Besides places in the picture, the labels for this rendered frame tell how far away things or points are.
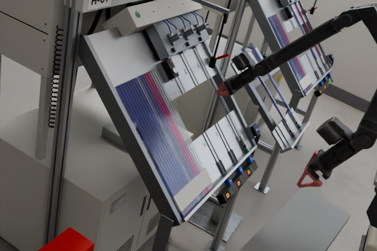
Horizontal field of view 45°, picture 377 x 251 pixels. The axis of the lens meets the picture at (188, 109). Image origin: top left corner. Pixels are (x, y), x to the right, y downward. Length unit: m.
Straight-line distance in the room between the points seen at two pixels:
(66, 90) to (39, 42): 0.21
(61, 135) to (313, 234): 1.07
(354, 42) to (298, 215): 2.96
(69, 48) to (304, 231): 1.16
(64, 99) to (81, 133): 0.52
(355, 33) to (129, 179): 3.30
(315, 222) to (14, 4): 1.46
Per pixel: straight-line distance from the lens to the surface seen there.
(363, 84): 4.81
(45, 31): 1.67
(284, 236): 1.90
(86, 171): 1.90
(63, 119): 1.67
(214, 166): 1.84
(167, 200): 1.57
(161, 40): 1.75
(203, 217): 2.74
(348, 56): 4.79
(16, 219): 2.24
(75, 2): 1.49
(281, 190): 3.20
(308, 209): 2.10
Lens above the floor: 1.80
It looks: 28 degrees down
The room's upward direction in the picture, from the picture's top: 14 degrees clockwise
